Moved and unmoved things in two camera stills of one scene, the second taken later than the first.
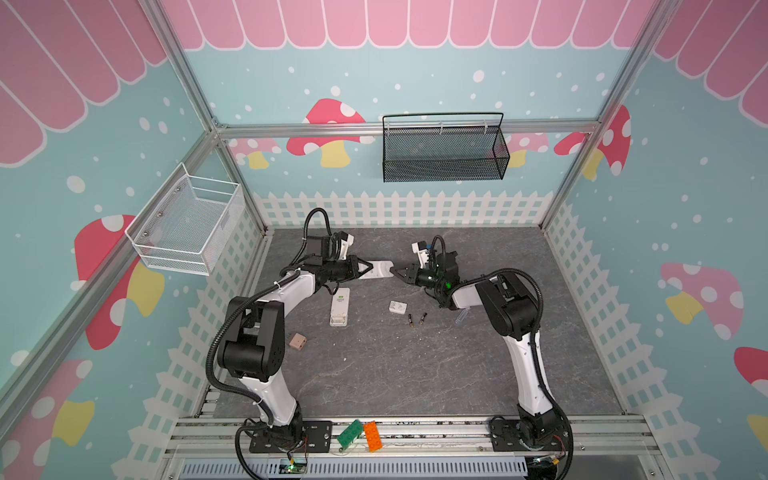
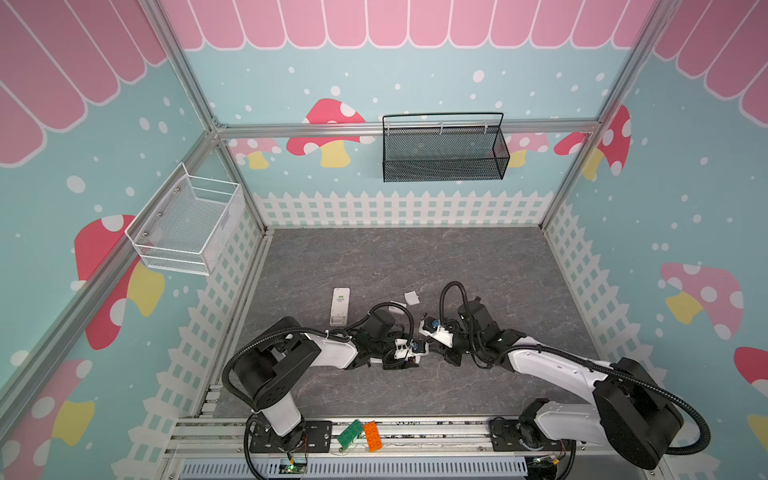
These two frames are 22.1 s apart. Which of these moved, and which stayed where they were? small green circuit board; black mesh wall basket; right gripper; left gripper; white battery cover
Moved: left gripper; right gripper
Stayed: black mesh wall basket; small green circuit board; white battery cover
